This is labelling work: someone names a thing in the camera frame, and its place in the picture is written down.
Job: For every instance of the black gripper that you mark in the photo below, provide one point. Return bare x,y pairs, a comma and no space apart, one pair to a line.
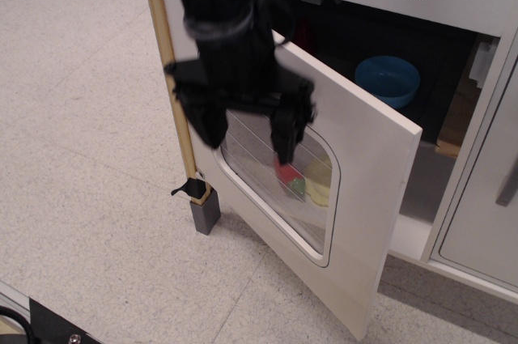
243,74

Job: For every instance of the white oven door with window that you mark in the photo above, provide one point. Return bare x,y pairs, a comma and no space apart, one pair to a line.
331,213

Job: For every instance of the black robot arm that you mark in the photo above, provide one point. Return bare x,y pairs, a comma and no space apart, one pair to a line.
218,21

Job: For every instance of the white toy oven cabinet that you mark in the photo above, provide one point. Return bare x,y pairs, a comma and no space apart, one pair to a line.
440,168

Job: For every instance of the red toy chili pepper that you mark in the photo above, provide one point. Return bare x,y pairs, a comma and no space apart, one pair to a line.
291,180

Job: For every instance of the yellow scalloped toy plate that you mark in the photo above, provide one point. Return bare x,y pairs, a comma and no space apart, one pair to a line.
318,175

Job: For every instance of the dark red toy cone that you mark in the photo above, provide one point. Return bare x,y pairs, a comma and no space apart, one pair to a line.
302,35

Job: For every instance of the grey cabinet leg foot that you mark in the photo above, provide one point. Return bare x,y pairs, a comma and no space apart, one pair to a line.
205,216

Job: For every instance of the blue plastic bowl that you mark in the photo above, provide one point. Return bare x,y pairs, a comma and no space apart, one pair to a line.
392,80

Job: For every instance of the white neighbouring cabinet door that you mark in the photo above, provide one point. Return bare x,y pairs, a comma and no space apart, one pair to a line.
480,237

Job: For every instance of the grey metal door handle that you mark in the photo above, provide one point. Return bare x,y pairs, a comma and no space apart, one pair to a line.
508,188

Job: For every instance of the black base plate with screw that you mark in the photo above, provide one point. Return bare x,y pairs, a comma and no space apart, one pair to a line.
50,327

